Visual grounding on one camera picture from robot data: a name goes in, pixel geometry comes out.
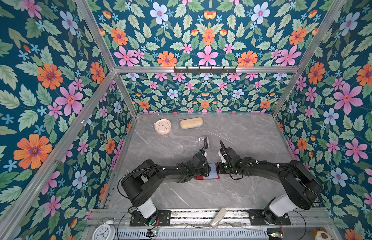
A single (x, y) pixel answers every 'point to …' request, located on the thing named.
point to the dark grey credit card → (205, 141)
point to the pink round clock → (162, 126)
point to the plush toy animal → (320, 233)
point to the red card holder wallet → (212, 174)
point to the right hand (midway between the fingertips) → (215, 168)
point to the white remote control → (218, 217)
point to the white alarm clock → (105, 231)
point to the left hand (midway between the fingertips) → (213, 167)
